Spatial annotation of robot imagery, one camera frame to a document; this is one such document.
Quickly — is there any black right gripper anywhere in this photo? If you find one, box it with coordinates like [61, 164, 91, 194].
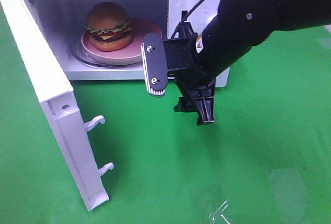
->
[163, 22, 216, 125]

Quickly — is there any pink plastic plate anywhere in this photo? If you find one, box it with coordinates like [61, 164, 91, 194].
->
[81, 18, 163, 66]

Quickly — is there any burger with lettuce and cheese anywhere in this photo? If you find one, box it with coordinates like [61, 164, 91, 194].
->
[86, 2, 132, 52]

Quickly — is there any white microwave door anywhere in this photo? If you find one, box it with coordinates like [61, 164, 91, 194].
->
[1, 0, 114, 211]

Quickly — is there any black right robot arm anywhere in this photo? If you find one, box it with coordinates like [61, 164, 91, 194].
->
[164, 0, 330, 125]

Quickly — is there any green table mat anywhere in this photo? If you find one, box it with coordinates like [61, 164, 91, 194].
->
[1, 14, 330, 223]

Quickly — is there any clear plastic wrapper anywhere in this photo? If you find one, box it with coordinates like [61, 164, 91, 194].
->
[209, 200, 233, 224]

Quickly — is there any white microwave oven body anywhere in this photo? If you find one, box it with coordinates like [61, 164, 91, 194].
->
[27, 0, 220, 81]

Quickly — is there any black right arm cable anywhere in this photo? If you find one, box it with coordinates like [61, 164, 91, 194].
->
[169, 0, 225, 40]

